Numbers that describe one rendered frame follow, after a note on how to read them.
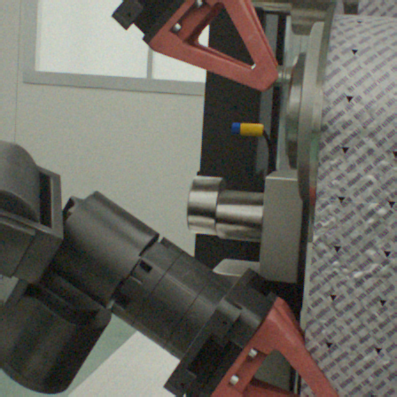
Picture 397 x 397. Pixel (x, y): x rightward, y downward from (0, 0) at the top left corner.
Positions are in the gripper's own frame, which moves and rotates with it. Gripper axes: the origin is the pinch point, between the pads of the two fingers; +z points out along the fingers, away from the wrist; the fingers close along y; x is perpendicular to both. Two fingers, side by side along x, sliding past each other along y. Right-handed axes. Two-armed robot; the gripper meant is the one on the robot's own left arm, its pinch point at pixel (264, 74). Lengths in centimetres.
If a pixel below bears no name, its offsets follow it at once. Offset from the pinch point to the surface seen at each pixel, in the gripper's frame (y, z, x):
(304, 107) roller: 5.8, 3.4, 1.1
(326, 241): 7.0, 9.8, -3.5
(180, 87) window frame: -548, -61, -122
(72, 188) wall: -546, -68, -213
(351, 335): 7.3, 14.8, -6.6
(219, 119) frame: -26.8, -1.7, -9.8
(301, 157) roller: 5.4, 5.3, -1.2
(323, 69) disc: 6.8, 2.6, 3.6
